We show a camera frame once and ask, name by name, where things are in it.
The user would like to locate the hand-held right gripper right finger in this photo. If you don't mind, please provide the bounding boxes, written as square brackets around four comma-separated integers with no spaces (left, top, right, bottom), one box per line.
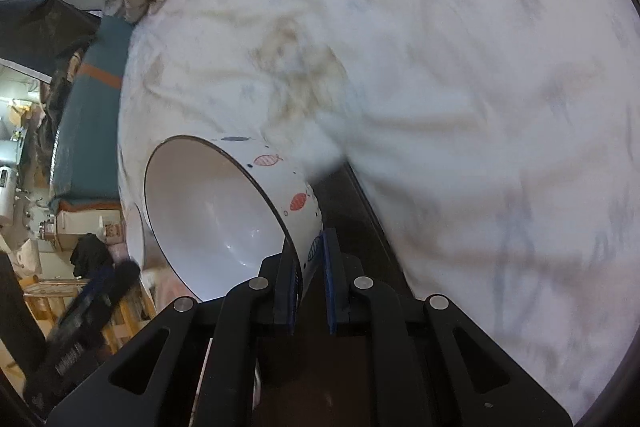
[323,229,572,427]

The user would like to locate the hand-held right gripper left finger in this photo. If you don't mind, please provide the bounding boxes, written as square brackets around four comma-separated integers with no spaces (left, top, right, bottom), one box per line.
[47,241,306,427]

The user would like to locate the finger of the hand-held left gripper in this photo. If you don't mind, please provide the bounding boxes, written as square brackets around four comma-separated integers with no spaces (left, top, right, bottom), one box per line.
[75,259,144,310]

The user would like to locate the white bowl with dark rim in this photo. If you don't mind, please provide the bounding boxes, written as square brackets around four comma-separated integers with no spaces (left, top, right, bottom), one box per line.
[126,202,147,274]
[144,135,325,304]

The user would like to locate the black bag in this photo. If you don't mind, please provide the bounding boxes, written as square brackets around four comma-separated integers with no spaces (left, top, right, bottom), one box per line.
[70,233,114,279]

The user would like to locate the beige box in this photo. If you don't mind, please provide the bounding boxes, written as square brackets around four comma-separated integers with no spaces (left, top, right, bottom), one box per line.
[55,199,124,254]

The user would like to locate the white water heater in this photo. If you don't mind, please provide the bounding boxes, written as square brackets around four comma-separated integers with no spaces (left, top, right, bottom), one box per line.
[0,166,19,229]

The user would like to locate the olive clothes pile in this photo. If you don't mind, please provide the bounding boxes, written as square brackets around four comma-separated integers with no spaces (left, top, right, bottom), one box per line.
[42,51,84,144]

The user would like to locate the white printed bed sheet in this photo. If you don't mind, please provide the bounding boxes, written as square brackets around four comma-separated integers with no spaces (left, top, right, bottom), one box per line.
[117,0,640,425]

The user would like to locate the dark blue hanging cloth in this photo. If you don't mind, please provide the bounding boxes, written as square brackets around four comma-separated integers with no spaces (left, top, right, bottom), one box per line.
[0,0,102,74]

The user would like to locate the teal padded bed frame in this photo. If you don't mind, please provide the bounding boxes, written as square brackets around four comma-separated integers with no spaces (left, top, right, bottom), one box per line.
[50,14,137,214]

